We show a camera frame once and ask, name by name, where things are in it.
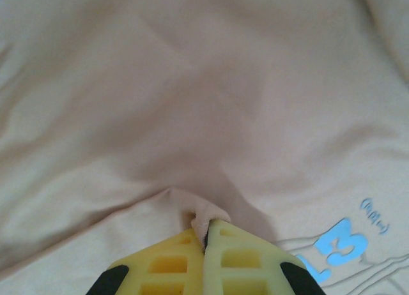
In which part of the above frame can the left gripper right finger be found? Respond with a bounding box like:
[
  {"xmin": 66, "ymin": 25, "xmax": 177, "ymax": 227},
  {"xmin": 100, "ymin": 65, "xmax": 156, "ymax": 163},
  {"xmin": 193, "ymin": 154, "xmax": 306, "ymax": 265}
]
[{"xmin": 203, "ymin": 218, "xmax": 327, "ymax": 295}]

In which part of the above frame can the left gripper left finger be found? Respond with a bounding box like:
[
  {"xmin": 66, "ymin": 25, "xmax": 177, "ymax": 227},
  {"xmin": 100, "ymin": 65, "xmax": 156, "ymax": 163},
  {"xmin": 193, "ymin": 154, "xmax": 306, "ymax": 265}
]
[{"xmin": 85, "ymin": 227, "xmax": 206, "ymax": 295}]

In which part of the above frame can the orange t-shirt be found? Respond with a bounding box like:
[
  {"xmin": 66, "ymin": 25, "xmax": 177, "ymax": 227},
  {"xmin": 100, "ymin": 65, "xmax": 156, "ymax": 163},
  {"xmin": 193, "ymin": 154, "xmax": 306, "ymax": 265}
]
[{"xmin": 0, "ymin": 0, "xmax": 409, "ymax": 295}]

